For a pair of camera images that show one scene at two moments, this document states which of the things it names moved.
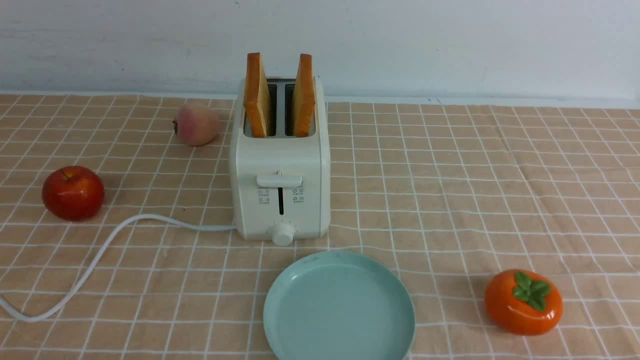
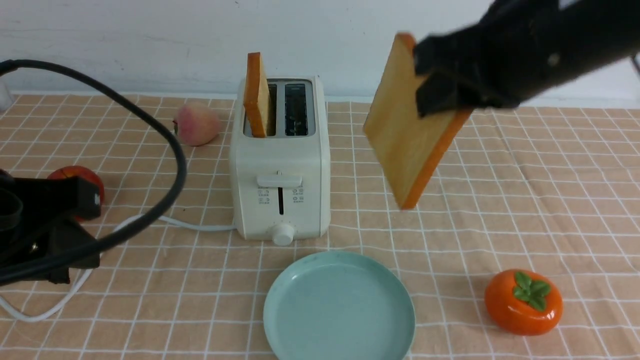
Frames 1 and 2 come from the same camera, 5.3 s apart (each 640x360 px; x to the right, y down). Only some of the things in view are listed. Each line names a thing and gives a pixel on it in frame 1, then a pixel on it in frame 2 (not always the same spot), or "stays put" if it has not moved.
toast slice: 257,100 stays put
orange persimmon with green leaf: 522,302 stays put
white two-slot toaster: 280,183 stays put
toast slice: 304,100 to 410,147
